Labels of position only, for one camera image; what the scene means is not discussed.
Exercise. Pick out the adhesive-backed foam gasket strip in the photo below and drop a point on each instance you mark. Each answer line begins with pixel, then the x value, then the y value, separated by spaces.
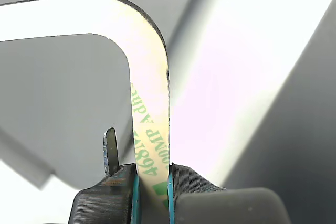
pixel 148 82

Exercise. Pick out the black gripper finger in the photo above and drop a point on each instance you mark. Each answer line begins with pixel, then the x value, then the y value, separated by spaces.
pixel 187 179
pixel 102 205

